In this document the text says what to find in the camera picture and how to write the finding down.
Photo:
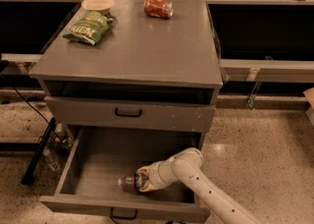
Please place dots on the clear plastic water bottle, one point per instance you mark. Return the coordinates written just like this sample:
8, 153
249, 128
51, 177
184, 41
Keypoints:
133, 182

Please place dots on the open grey bottom drawer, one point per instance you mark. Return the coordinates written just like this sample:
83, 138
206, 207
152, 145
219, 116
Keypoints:
101, 156

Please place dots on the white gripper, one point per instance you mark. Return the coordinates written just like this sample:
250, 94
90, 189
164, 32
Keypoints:
155, 175

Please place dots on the beige paper bowl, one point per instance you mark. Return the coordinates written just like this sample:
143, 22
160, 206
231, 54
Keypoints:
102, 6

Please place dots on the grey middle drawer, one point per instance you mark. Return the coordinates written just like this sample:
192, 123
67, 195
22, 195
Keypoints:
133, 115

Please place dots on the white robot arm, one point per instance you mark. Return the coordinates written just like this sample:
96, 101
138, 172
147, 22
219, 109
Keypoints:
185, 167

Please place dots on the grey drawer cabinet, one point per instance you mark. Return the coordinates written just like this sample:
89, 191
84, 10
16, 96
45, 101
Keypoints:
140, 59

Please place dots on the bottles on floor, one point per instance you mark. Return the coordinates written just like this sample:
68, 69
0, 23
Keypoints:
58, 147

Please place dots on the black stand leg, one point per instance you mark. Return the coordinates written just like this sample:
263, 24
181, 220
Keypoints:
28, 178

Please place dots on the green chip bag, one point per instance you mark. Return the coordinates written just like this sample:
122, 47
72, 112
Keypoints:
89, 29

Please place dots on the clear acrylic bracket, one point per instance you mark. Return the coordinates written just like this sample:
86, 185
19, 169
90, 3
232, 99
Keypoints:
252, 95

